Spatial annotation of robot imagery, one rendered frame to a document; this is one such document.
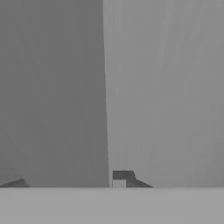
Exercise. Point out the dark grey fridge door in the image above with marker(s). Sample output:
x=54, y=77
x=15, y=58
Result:
x=52, y=93

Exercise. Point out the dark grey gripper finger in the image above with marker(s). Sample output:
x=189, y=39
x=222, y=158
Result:
x=124, y=175

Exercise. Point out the light grey fridge door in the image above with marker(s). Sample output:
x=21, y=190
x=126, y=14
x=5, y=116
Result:
x=166, y=87

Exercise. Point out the dark grey wedge-shaped piece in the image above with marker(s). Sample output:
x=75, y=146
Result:
x=18, y=183

